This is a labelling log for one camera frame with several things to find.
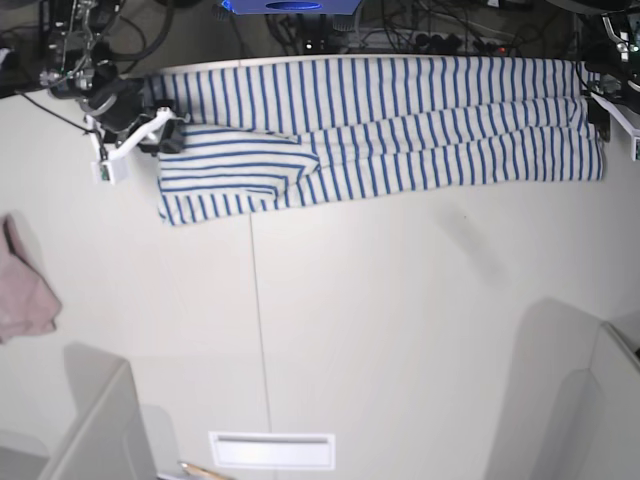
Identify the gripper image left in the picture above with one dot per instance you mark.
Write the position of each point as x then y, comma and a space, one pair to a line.
126, 113

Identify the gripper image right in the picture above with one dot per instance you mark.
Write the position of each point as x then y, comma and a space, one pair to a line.
616, 86

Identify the blue white striped T-shirt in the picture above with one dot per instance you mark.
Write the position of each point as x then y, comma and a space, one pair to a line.
303, 133

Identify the blue box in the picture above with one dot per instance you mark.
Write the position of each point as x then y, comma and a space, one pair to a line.
265, 7

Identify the pink folded cloth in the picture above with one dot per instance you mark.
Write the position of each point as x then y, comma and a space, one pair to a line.
29, 306

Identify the white rectangular table inset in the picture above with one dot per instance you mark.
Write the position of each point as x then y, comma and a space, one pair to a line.
273, 451

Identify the wooden stick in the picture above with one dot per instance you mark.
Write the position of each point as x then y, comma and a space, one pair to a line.
197, 471

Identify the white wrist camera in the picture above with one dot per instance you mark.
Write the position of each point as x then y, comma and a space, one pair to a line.
634, 134
110, 171

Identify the power strip with cables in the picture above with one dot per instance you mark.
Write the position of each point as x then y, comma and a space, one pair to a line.
404, 41

